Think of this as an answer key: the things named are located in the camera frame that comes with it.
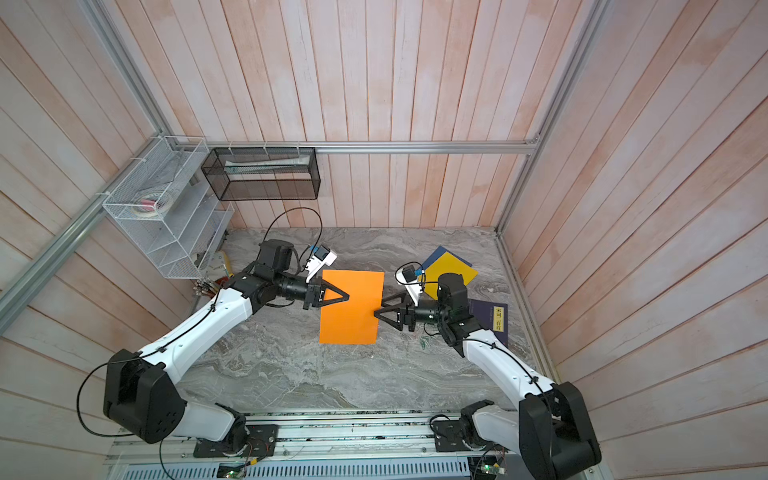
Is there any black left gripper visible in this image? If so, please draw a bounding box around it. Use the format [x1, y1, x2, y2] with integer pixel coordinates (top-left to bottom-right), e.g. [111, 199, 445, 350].
[275, 271, 349, 310]

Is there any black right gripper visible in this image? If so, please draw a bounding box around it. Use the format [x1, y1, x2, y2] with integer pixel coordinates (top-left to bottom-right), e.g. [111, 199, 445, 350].
[378, 292, 453, 335]

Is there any orange paper document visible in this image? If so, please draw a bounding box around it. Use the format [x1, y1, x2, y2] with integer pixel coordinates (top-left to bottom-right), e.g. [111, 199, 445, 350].
[319, 270, 384, 345]

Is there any yellow paper document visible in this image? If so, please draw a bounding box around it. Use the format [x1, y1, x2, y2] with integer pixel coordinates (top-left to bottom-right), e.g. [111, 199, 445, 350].
[424, 253, 478, 299]

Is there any blue paper document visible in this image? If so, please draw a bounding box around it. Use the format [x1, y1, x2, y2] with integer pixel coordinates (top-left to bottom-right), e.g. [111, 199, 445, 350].
[422, 246, 472, 268]

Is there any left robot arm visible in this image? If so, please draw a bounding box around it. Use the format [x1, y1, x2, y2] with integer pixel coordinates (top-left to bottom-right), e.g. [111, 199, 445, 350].
[103, 239, 349, 456]

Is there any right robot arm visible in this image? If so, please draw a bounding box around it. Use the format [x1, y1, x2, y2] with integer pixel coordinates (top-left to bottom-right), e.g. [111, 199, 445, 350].
[374, 265, 602, 479]

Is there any dark navy book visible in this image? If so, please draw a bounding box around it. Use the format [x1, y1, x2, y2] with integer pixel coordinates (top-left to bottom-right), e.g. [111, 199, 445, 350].
[469, 299, 508, 346]

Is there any paper in black basket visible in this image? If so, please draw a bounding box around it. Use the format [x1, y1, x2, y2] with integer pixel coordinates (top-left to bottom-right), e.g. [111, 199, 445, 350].
[224, 157, 308, 175]

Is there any tape roll in shelf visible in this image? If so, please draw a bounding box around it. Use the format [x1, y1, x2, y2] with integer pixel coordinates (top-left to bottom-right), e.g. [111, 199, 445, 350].
[131, 190, 172, 218]

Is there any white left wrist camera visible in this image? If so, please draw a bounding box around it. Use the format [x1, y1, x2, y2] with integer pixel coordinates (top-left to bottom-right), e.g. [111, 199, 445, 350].
[305, 245, 338, 283]

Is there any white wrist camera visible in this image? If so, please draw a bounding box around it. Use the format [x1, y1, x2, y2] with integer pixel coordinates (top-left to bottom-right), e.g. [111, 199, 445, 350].
[395, 262, 424, 306]
[305, 245, 338, 283]

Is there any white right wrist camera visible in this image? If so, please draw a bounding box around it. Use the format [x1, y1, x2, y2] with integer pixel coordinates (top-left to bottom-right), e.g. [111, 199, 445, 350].
[395, 262, 424, 306]

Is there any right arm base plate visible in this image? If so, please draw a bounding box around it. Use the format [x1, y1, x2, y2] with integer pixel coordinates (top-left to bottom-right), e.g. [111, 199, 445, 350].
[428, 415, 505, 453]

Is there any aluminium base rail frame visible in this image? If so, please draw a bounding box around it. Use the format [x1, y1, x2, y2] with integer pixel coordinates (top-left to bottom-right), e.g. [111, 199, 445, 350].
[104, 410, 530, 479]

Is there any black wire mesh basket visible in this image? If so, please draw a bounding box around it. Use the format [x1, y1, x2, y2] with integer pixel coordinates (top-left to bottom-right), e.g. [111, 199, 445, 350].
[201, 146, 321, 201]

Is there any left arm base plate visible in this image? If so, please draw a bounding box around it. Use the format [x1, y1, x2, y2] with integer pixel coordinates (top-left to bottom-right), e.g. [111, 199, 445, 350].
[193, 424, 279, 459]

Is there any white wire mesh shelf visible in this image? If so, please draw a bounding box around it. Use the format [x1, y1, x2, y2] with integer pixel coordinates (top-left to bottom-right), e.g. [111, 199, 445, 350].
[103, 136, 234, 280]

